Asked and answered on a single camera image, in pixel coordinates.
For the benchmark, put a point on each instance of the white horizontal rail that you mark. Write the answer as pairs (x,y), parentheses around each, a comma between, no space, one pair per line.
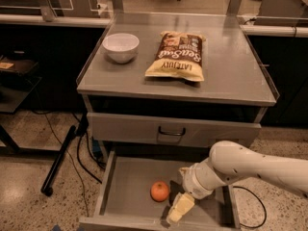
(83,22)

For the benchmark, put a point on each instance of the black drawer handle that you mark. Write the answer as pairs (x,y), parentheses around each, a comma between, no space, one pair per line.
(169,133)

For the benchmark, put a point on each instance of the grey metal drawer cabinet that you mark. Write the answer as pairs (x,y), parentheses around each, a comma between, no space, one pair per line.
(127,106)

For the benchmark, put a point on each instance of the orange fruit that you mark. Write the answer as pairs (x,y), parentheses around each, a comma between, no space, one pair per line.
(159,191)

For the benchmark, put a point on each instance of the black stand leg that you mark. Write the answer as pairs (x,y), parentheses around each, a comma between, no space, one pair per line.
(46,188)

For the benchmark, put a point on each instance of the dark side table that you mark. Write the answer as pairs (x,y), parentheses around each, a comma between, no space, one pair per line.
(17,80)

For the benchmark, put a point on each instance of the open grey middle drawer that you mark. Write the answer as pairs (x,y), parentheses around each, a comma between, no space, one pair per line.
(125,204)

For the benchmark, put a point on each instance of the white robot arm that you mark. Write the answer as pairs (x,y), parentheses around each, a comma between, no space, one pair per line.
(230,162)

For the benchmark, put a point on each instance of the closed grey top drawer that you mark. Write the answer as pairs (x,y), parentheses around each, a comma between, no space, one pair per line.
(144,129)

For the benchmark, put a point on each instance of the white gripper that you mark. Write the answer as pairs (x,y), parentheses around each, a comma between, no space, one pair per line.
(193,182)

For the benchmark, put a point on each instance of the yellow brown chips bag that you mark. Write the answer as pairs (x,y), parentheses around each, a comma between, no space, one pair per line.
(179,56)

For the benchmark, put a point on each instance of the white ceramic bowl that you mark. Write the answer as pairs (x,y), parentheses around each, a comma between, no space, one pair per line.
(121,47)

